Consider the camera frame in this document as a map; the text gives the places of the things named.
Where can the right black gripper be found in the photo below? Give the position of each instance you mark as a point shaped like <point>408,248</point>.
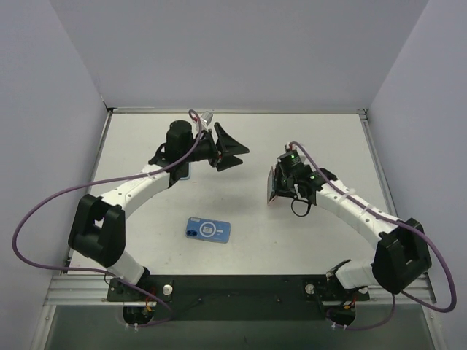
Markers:
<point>276,184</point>

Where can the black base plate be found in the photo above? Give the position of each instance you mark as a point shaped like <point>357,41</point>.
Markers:
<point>244,308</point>

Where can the phone in light blue case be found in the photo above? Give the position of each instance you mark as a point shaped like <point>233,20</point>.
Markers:
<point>181,171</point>

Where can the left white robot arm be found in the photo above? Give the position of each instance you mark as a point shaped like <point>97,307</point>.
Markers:
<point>99,228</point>

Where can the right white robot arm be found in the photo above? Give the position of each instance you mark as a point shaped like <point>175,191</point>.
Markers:
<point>400,256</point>

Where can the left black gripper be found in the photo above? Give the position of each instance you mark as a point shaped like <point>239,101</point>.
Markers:
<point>215,146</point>

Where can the aluminium front rail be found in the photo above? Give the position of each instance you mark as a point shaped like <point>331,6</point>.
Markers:
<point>74,290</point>

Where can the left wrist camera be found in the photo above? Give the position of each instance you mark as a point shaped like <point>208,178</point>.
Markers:
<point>206,117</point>

